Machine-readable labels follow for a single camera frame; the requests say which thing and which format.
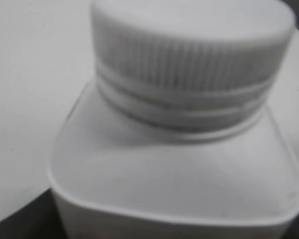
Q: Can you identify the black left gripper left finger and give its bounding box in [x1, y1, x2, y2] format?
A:
[0, 190, 65, 239]

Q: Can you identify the white strawberry yogurt bottle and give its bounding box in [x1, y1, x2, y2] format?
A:
[47, 81, 299, 239]

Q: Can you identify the white ribbed bottle cap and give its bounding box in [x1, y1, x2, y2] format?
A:
[90, 0, 296, 132]

